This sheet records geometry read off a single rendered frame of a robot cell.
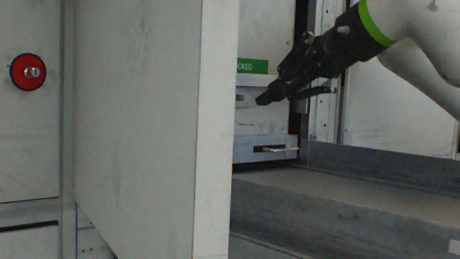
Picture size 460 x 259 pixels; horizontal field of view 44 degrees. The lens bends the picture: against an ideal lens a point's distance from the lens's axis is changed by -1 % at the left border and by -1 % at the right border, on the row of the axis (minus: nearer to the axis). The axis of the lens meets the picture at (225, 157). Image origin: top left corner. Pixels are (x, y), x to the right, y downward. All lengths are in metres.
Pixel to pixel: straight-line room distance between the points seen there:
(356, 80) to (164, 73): 1.08
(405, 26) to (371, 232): 0.39
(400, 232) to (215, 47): 0.32
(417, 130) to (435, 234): 1.21
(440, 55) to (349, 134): 0.62
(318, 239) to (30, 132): 0.49
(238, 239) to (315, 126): 0.72
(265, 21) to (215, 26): 0.94
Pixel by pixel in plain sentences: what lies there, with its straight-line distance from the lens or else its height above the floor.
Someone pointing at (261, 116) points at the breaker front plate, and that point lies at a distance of 1.36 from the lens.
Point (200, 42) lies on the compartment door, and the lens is 0.42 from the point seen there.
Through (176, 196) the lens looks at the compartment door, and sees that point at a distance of 0.46.
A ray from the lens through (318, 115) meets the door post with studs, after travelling 1.45.
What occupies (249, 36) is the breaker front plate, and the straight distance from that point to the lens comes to 1.32.
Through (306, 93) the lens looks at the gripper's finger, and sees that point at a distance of 1.06.
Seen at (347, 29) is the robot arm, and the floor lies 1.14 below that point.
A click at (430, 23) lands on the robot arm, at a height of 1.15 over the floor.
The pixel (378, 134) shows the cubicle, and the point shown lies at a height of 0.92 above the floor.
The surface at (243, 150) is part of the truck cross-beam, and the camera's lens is 1.31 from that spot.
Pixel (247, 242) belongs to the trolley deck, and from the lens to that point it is 0.76.
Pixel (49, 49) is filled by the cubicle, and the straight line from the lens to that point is 0.97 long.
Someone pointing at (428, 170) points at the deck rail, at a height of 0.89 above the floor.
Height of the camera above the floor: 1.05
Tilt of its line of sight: 8 degrees down
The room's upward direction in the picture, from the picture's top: 3 degrees clockwise
